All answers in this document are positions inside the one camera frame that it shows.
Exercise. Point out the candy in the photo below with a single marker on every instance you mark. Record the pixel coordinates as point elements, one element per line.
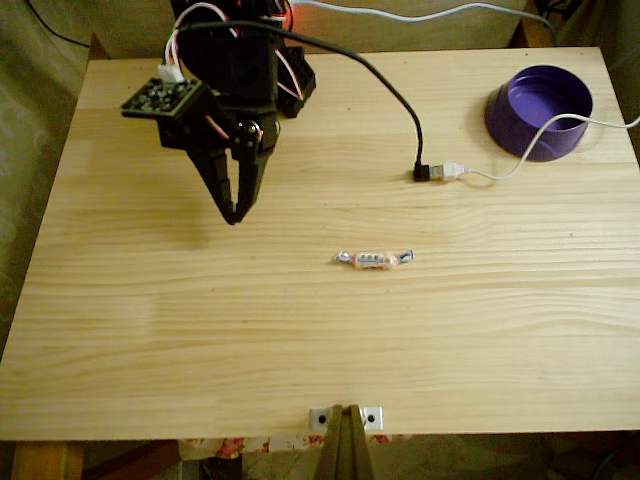
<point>372,260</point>

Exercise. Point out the purple bowl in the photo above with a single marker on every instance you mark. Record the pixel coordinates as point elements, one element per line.
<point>505,125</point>

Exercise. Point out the floral cloth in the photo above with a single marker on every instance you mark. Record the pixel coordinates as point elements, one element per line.
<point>225,445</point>

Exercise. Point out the wooden table leg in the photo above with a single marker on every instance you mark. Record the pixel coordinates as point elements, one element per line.
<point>47,462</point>

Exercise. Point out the black camera circuit board box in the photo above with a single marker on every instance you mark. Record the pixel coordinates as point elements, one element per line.
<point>159,99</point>

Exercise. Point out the metal bracket plate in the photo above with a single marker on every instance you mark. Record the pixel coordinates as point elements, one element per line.
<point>320,418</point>

